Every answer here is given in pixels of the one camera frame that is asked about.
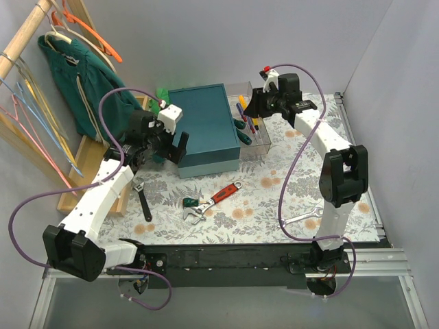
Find yellow wire hanger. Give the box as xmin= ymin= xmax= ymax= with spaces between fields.
xmin=15 ymin=56 xmax=78 ymax=169

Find long green screwdriver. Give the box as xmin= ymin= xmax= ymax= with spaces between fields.
xmin=236 ymin=129 xmax=252 ymax=145

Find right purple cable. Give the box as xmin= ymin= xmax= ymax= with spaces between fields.
xmin=267 ymin=63 xmax=356 ymax=300

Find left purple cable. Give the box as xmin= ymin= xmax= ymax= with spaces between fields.
xmin=8 ymin=87 xmax=172 ymax=310

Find purple cable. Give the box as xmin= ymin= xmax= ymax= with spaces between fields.
xmin=267 ymin=63 xmax=356 ymax=300
xmin=8 ymin=87 xmax=172 ymax=310

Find pink wire hanger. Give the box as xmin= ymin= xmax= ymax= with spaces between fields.
xmin=1 ymin=95 xmax=78 ymax=188

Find wooden rack pole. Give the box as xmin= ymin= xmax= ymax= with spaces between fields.
xmin=1 ymin=0 xmax=58 ymax=79

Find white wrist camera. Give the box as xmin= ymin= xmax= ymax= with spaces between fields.
xmin=157 ymin=104 xmax=183 ymax=135
xmin=259 ymin=66 xmax=279 ymax=93

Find orange handled screwdriver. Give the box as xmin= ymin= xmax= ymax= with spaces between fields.
xmin=238 ymin=95 xmax=247 ymax=109

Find stubby green screwdriver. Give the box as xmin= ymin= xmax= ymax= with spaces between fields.
xmin=182 ymin=197 xmax=203 ymax=208

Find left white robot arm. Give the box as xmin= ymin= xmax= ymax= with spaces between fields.
xmin=43 ymin=105 xmax=189 ymax=282

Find aluminium frame rail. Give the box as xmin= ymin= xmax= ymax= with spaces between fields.
xmin=31 ymin=243 xmax=429 ymax=328

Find teal storage box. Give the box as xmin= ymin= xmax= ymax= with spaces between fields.
xmin=169 ymin=84 xmax=241 ymax=179

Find silver combination wrench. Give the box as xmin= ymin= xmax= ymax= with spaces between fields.
xmin=281 ymin=206 xmax=323 ymax=227

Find wooden rack base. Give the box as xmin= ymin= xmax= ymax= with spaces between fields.
xmin=56 ymin=95 xmax=149 ymax=217

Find blue red screwdriver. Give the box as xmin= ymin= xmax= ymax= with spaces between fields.
xmin=247 ymin=117 xmax=256 ymax=134

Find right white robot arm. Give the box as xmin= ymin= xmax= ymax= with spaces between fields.
xmin=244 ymin=68 xmax=368 ymax=273

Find orange hanger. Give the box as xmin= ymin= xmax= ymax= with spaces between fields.
xmin=51 ymin=1 xmax=123 ymax=63

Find clear plastic container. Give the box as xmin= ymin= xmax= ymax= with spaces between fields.
xmin=225 ymin=82 xmax=271 ymax=160

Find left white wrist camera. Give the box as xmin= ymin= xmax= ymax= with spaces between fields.
xmin=157 ymin=104 xmax=183 ymax=135

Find white hanger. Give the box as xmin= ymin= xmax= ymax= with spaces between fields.
xmin=43 ymin=23 xmax=117 ymax=75

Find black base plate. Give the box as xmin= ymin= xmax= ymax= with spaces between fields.
xmin=106 ymin=243 xmax=354 ymax=291

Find black adjustable wrench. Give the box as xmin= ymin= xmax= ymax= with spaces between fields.
xmin=132 ymin=178 xmax=152 ymax=222

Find red handled adjustable wrench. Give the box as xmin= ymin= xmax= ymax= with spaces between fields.
xmin=182 ymin=182 xmax=242 ymax=225

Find blue wire hanger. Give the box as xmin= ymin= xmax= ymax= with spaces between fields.
xmin=1 ymin=78 xmax=83 ymax=177

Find green shorts on hanger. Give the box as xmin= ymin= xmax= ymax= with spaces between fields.
xmin=38 ymin=36 xmax=143 ymax=145

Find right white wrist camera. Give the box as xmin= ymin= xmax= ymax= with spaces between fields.
xmin=259 ymin=66 xmax=279 ymax=93

